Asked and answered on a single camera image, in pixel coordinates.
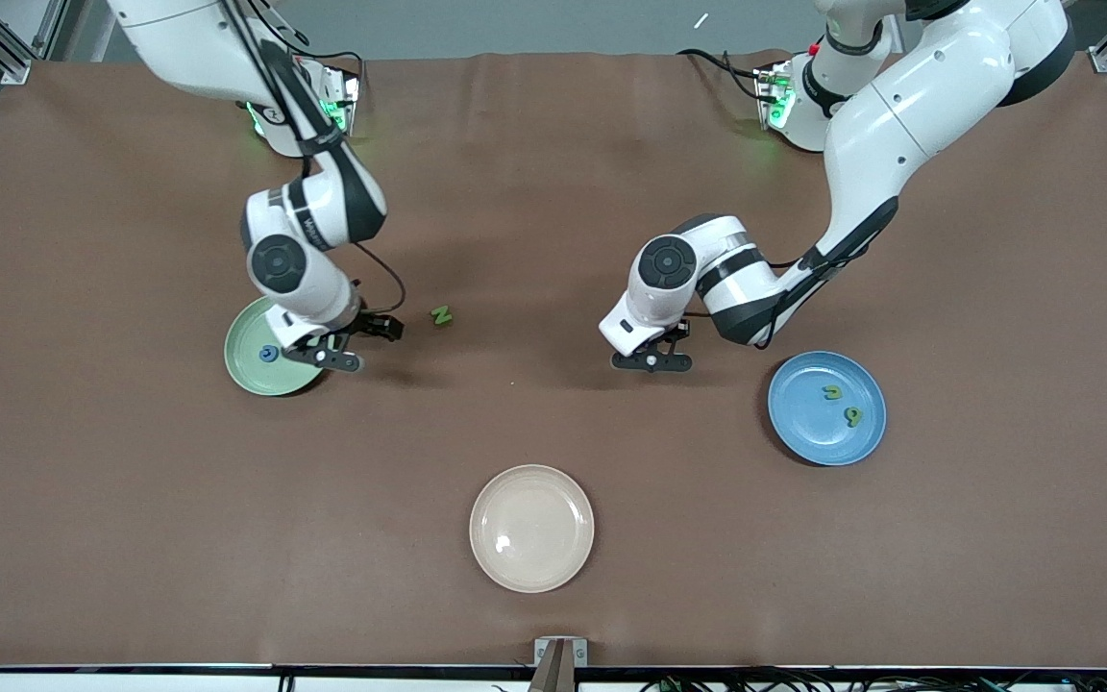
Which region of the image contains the white table front rail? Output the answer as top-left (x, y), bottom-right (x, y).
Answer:
top-left (0, 670), bottom-right (1107, 692)

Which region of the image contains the beige plate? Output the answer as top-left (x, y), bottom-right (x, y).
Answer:
top-left (469, 464), bottom-right (596, 594)

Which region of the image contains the black base cable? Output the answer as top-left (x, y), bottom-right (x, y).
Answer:
top-left (676, 48), bottom-right (768, 105)
top-left (265, 29), bottom-right (367, 97)

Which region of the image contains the brown table cover sheet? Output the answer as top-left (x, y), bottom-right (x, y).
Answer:
top-left (0, 50), bottom-right (1107, 671)

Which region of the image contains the tan camera mast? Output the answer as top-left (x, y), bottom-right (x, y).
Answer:
top-left (527, 641), bottom-right (578, 692)

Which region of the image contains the light green plate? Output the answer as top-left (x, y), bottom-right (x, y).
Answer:
top-left (224, 296), bottom-right (329, 397)

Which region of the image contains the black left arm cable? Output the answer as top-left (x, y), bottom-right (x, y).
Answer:
top-left (686, 252), bottom-right (819, 320)

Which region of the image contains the grey metal bracket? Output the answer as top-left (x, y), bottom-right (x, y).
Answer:
top-left (533, 636), bottom-right (589, 668)

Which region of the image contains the blue plate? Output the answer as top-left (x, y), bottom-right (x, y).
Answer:
top-left (768, 351), bottom-right (888, 467)

